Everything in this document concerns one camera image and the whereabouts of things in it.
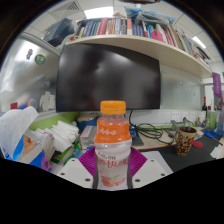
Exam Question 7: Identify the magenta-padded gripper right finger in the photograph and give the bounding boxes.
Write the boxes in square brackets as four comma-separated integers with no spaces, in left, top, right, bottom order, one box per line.
[127,147,168,190]

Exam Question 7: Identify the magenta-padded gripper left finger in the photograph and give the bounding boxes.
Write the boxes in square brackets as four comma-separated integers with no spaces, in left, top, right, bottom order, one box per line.
[57,147,100,190]

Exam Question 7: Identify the orange-capped drink bottle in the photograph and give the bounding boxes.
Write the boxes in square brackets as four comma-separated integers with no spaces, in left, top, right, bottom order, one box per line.
[93,100,133,191]

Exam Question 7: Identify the translucent purple water bottle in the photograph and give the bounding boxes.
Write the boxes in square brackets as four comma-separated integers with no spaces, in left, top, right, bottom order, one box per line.
[216,109,224,138]

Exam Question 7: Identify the large white paper sheet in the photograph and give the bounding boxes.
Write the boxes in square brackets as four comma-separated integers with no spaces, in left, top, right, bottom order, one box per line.
[146,150,174,174]

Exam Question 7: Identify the white folded tissue stack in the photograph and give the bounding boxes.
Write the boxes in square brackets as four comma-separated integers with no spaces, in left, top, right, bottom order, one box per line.
[49,120,80,153]

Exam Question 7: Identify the small blue box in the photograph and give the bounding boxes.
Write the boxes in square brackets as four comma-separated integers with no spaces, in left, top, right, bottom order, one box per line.
[129,124,140,140]

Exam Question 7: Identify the floral ceramic cup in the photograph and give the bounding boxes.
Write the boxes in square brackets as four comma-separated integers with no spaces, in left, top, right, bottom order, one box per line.
[174,126,198,157]

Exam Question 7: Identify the flat round red coaster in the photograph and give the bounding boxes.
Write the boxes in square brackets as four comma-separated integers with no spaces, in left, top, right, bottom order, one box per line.
[192,140,205,150]

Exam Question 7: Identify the grey metal laptop stand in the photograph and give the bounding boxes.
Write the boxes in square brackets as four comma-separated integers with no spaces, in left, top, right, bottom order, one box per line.
[168,118,204,135]

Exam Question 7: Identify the small white paper sheet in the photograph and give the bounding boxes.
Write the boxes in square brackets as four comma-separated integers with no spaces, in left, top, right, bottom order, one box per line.
[209,143,224,160]

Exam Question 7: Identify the white plastic bag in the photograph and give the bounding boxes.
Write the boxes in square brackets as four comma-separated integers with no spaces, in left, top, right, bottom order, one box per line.
[0,106,40,158]

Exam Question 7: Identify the black computer monitor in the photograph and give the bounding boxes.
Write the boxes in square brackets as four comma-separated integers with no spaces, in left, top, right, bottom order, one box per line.
[55,43,162,113]

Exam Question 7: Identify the purple hanging banner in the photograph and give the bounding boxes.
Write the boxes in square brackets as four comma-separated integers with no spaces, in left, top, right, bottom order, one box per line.
[211,72,224,99]

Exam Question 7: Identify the black cables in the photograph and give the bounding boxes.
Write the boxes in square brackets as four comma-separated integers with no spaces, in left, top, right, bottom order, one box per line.
[128,110,176,142]

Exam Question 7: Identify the white wall sockets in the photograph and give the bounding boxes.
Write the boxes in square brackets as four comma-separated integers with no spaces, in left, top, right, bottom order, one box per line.
[170,111,201,123]

